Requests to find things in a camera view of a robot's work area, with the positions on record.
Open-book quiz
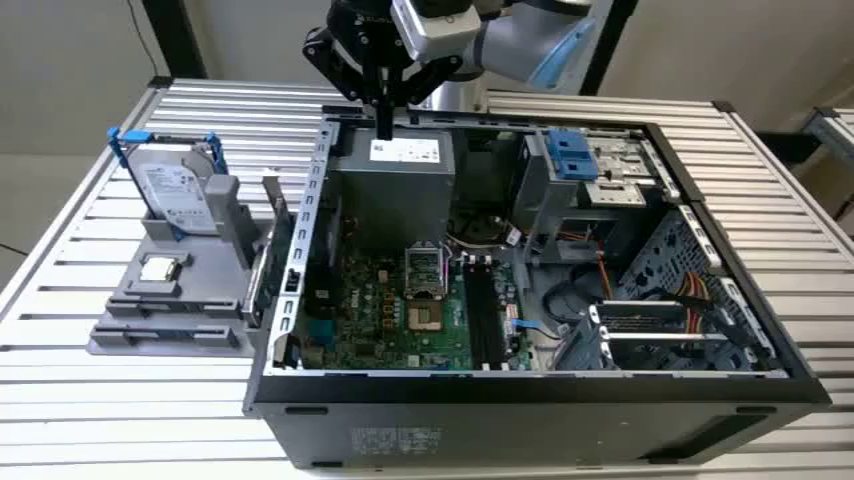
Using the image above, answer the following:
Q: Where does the blue plastic drive latch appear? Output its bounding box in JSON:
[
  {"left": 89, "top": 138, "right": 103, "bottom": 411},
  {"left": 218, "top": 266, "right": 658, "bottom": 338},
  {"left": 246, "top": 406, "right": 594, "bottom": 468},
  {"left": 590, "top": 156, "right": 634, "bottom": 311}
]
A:
[{"left": 545, "top": 128, "right": 597, "bottom": 181}]

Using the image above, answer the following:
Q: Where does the black vertical post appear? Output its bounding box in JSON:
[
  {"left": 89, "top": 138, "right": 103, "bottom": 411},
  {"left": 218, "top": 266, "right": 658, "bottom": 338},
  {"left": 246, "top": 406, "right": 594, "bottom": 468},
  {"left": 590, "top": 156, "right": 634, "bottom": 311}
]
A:
[
  {"left": 142, "top": 0, "right": 210, "bottom": 81},
  {"left": 578, "top": 0, "right": 640, "bottom": 96}
]

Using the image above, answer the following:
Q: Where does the grey power supply unit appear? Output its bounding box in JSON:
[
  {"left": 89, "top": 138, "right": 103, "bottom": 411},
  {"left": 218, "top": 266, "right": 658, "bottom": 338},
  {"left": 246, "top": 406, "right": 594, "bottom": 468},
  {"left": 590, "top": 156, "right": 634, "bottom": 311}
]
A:
[{"left": 325, "top": 127, "right": 461, "bottom": 254}]

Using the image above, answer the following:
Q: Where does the grey metal disk bay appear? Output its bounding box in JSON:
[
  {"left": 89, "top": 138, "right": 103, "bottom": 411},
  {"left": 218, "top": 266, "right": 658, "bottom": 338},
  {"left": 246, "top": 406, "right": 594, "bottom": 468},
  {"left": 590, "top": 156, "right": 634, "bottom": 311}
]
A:
[{"left": 552, "top": 298, "right": 736, "bottom": 372}]

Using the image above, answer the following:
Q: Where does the coloured power wire bundle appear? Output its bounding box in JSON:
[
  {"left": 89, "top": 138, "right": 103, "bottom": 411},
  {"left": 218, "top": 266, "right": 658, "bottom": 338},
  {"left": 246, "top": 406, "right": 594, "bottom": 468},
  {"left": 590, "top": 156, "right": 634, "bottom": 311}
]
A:
[{"left": 673, "top": 272, "right": 714, "bottom": 337}]

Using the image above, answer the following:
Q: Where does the white brown wire bundle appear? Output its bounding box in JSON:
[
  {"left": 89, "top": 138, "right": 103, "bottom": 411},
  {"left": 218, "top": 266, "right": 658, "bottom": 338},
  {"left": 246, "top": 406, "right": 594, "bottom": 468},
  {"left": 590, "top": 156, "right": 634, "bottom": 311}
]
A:
[{"left": 445, "top": 227, "right": 529, "bottom": 254}]

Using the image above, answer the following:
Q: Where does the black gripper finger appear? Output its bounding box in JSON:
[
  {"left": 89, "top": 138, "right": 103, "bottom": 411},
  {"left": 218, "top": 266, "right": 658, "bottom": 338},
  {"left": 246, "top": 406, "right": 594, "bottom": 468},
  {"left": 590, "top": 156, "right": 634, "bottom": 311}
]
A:
[
  {"left": 302, "top": 27, "right": 388, "bottom": 141},
  {"left": 385, "top": 57, "right": 465, "bottom": 141}
]

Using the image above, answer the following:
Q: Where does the metal socket cover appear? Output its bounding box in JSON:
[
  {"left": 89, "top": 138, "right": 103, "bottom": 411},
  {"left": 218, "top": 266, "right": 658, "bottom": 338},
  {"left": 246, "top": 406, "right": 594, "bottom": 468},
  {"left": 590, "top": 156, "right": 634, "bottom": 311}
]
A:
[{"left": 405, "top": 241, "right": 448, "bottom": 297}]

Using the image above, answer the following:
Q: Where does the black case fan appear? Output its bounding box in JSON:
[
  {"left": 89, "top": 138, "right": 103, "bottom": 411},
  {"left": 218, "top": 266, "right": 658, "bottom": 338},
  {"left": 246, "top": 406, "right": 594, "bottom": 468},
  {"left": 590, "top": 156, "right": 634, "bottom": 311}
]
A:
[{"left": 311, "top": 197, "right": 348, "bottom": 284}]

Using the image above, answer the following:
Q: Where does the blue expansion slot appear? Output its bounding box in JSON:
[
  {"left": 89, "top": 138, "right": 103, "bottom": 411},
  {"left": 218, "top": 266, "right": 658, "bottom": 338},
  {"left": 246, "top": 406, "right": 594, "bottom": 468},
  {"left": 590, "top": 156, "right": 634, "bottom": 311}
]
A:
[{"left": 306, "top": 321, "right": 337, "bottom": 348}]

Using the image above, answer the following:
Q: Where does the thin black wall cable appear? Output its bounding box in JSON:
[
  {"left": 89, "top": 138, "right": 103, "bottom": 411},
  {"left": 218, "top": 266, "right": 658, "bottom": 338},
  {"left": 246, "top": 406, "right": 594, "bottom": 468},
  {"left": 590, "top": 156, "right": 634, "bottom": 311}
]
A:
[{"left": 129, "top": 0, "right": 162, "bottom": 79}]

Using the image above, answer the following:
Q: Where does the CPU socket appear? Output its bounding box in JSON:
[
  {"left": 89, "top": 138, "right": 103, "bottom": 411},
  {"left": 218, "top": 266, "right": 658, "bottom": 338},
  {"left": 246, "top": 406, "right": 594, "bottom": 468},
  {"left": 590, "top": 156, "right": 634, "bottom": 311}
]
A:
[{"left": 402, "top": 295, "right": 448, "bottom": 335}]

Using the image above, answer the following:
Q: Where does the green graphics card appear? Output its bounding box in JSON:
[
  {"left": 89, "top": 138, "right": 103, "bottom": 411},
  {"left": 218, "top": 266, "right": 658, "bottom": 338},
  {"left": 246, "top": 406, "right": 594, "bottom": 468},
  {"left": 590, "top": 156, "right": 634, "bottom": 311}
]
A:
[{"left": 241, "top": 167, "right": 301, "bottom": 331}]

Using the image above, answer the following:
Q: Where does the black PC case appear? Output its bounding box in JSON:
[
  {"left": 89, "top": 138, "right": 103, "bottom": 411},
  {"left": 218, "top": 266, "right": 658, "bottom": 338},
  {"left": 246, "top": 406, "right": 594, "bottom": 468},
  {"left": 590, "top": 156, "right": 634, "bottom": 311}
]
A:
[{"left": 241, "top": 104, "right": 833, "bottom": 471}]

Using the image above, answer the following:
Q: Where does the black cable loop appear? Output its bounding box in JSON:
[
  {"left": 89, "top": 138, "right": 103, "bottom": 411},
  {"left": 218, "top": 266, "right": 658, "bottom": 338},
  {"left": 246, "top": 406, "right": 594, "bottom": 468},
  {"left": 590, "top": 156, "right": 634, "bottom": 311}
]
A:
[{"left": 541, "top": 264, "right": 602, "bottom": 334}]

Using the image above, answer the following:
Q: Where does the hard disk in blue carrier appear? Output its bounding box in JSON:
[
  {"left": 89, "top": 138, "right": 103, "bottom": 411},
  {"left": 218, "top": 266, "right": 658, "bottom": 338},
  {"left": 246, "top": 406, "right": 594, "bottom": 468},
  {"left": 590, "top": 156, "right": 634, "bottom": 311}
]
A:
[{"left": 106, "top": 127, "right": 234, "bottom": 244}]

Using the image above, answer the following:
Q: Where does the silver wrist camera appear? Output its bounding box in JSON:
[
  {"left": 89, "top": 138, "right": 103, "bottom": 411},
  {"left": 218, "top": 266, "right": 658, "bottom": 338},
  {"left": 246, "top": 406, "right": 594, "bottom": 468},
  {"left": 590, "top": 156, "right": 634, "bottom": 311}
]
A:
[{"left": 389, "top": 0, "right": 484, "bottom": 62}]

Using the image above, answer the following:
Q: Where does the black RAM slot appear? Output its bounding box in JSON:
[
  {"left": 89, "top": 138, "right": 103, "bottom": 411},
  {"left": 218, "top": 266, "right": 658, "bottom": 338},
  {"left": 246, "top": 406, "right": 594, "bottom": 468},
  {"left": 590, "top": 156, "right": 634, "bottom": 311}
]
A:
[
  {"left": 480, "top": 257, "right": 514, "bottom": 372},
  {"left": 464, "top": 257, "right": 497, "bottom": 371}
]

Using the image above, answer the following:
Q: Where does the green motherboard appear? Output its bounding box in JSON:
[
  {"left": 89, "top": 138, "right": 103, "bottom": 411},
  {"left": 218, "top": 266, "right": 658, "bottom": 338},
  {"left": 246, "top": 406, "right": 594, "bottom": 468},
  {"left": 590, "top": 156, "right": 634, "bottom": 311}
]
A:
[{"left": 298, "top": 252, "right": 537, "bottom": 372}]

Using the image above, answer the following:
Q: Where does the round black speaker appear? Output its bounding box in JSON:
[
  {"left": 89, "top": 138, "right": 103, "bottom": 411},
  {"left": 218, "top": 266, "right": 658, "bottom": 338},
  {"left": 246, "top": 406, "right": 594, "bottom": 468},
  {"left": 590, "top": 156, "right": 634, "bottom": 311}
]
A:
[{"left": 465, "top": 213, "right": 510, "bottom": 242}]

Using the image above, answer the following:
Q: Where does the orange wire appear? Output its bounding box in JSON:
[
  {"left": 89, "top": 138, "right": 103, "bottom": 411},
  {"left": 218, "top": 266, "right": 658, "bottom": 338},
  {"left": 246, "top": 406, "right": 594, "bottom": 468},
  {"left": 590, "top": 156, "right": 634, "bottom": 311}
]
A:
[{"left": 596, "top": 249, "right": 614, "bottom": 301}]

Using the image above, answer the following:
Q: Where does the grey parts rack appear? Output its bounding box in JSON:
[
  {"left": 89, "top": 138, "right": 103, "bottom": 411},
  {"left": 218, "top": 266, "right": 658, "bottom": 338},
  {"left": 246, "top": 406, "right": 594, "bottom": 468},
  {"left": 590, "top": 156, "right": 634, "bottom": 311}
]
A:
[{"left": 90, "top": 174, "right": 301, "bottom": 359}]

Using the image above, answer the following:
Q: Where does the neighbouring slatted metal table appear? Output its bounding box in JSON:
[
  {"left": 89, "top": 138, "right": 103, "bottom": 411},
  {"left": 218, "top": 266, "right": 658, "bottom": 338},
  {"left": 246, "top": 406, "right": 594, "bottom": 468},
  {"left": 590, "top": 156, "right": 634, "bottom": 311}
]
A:
[{"left": 797, "top": 106, "right": 854, "bottom": 166}]

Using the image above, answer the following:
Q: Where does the silver CPU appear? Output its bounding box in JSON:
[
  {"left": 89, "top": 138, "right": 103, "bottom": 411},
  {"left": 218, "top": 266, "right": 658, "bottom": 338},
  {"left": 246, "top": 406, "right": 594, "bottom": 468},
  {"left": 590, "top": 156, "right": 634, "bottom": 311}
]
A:
[{"left": 137, "top": 256, "right": 183, "bottom": 285}]

